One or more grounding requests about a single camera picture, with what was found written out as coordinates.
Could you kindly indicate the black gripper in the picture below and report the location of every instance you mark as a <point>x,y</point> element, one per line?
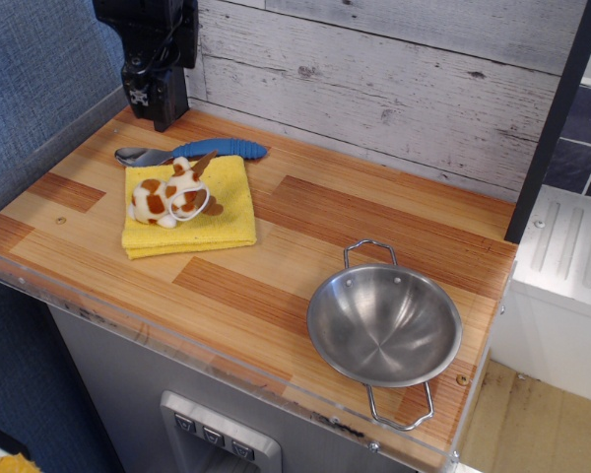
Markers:
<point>155,36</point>

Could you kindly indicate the spotted plush animal toy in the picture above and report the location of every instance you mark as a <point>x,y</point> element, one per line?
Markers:
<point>181,198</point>

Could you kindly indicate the steel bowl with handles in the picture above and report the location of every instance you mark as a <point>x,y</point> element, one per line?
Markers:
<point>385,325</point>

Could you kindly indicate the folded yellow towel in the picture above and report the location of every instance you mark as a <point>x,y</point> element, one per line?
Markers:
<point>227,180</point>

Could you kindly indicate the grey control panel with buttons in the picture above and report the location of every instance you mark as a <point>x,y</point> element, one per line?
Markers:
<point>203,440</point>

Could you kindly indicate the yellow object bottom left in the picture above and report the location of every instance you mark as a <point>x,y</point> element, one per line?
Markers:
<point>17,464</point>

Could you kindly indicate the white ribbed appliance top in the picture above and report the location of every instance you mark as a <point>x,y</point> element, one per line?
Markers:
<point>555,251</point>

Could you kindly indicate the black left vertical post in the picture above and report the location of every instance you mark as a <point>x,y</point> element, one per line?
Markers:
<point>170,97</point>

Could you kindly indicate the black vertical post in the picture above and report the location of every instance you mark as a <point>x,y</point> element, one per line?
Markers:
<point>568,85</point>
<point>170,97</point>

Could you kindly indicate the blue handled metal spoon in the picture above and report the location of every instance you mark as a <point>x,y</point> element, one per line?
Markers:
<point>144,157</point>

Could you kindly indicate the black right vertical post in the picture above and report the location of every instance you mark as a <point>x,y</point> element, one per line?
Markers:
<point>568,85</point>

